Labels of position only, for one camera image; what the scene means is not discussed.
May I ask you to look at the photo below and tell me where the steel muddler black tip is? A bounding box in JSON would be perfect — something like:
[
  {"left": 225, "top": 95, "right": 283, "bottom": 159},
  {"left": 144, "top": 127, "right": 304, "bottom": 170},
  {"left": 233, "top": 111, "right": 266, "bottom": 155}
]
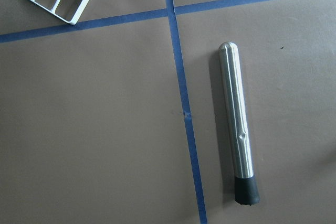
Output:
[{"left": 219, "top": 42, "right": 260, "bottom": 206}]

